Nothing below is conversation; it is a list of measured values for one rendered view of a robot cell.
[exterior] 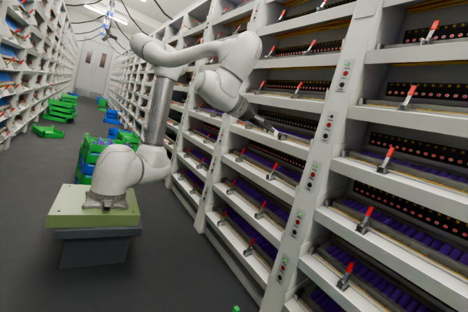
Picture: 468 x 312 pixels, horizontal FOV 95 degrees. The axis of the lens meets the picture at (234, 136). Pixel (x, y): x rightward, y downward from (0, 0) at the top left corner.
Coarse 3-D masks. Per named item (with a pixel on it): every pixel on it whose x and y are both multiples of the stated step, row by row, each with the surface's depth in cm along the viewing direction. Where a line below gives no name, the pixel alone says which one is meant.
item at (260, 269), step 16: (208, 208) 141; (224, 208) 143; (224, 224) 129; (240, 224) 128; (224, 240) 121; (240, 240) 116; (256, 240) 115; (240, 256) 108; (256, 256) 106; (272, 256) 105; (256, 272) 98
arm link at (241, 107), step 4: (240, 96) 80; (240, 100) 79; (244, 100) 81; (236, 104) 78; (240, 104) 79; (244, 104) 81; (236, 108) 79; (240, 108) 80; (244, 108) 81; (228, 112) 80; (232, 112) 80; (236, 112) 80; (240, 112) 81; (244, 112) 82; (232, 116) 86; (236, 116) 82
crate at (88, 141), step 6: (84, 138) 155; (90, 138) 158; (96, 138) 160; (126, 138) 175; (84, 144) 152; (90, 144) 142; (96, 144) 144; (90, 150) 143; (96, 150) 145; (102, 150) 148
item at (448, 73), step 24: (312, 0) 125; (336, 0) 112; (240, 24) 184; (408, 24) 84; (288, 72) 130; (312, 72) 117; (408, 72) 82; (432, 72) 76; (456, 72) 71; (456, 144) 68; (264, 192) 129
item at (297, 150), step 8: (232, 120) 136; (232, 128) 133; (240, 128) 126; (296, 128) 116; (248, 136) 120; (256, 136) 114; (264, 136) 109; (272, 136) 108; (264, 144) 110; (272, 144) 104; (280, 144) 100; (288, 144) 96; (296, 144) 96; (288, 152) 96; (296, 152) 93; (304, 152) 89
